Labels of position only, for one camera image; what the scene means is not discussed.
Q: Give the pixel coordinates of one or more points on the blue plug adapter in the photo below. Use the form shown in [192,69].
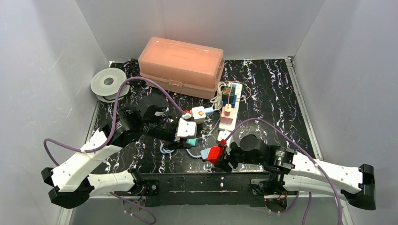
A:
[231,102]

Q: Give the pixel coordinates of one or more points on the dark green cube charger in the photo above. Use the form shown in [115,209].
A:
[228,93]

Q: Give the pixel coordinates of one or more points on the aluminium frame rail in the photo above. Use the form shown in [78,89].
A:
[94,191]

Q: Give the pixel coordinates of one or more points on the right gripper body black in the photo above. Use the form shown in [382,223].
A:
[228,159]

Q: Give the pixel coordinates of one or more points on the white cube charger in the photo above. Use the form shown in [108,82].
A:
[198,114]

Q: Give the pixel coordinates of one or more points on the grey filament spool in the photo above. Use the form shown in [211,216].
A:
[106,83]

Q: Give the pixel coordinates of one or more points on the light blue power strip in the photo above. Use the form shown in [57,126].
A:
[204,154]

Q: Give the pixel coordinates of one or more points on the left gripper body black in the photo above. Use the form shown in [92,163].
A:
[173,140]

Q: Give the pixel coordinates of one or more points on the red cube socket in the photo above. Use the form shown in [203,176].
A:
[215,154]

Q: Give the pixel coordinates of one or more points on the teal plug adapter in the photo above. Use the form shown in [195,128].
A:
[192,142]

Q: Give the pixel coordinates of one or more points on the white long power strip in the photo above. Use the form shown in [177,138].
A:
[238,91]

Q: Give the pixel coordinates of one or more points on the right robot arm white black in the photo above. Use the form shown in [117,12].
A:
[292,171]

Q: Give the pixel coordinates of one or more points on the pink plug adapter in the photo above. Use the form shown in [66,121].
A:
[228,114]

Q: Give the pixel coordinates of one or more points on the pink translucent plastic storage box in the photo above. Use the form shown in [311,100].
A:
[184,68]

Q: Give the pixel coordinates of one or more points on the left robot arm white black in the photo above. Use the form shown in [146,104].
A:
[73,182]

